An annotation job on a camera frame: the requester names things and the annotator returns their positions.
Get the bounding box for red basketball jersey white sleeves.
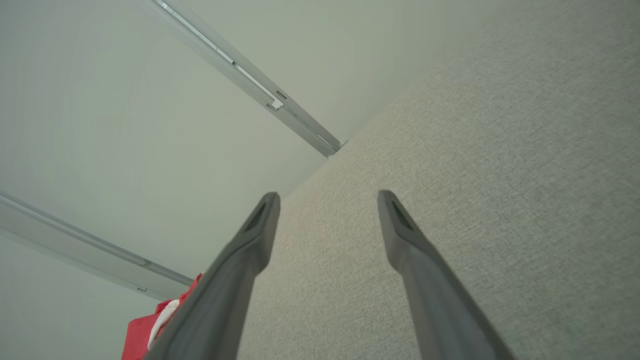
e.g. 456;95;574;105
121;272;203;360

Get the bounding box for silver wall rail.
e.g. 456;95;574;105
0;191;196;302
142;0;347;158

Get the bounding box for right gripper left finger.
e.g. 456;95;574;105
144;191;281;360

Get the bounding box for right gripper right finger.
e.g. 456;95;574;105
377;189;516;360

